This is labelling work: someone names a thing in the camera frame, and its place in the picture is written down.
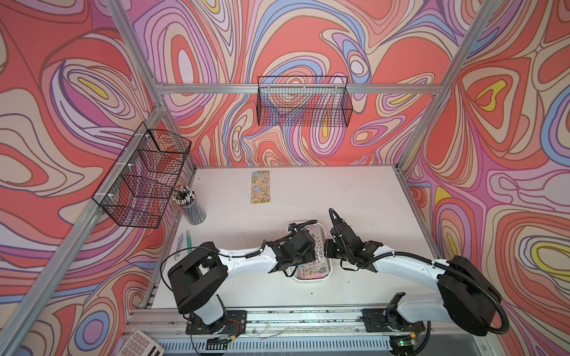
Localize white keypad device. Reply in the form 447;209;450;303
117;330;165;356

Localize green pen on table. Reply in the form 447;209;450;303
185;230;193;254

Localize black wire basket at back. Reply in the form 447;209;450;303
256;74;353;128

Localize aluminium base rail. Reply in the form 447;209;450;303
116;304;500;356

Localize black wire basket on left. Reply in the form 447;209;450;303
92;123;191;228

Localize black wire basket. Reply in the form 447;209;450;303
92;123;191;228
256;74;353;128

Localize small clear blue tool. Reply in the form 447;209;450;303
174;234;185;260

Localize yellow green sticker sheet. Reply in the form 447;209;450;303
250;171;271;204

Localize white plastic storage tray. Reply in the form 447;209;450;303
284;222;333;282

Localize bundle of pens in cup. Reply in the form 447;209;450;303
172;185;196;207

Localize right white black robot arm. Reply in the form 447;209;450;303
325;209;510;336

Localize mesh pen cup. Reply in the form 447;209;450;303
178;196;206;225

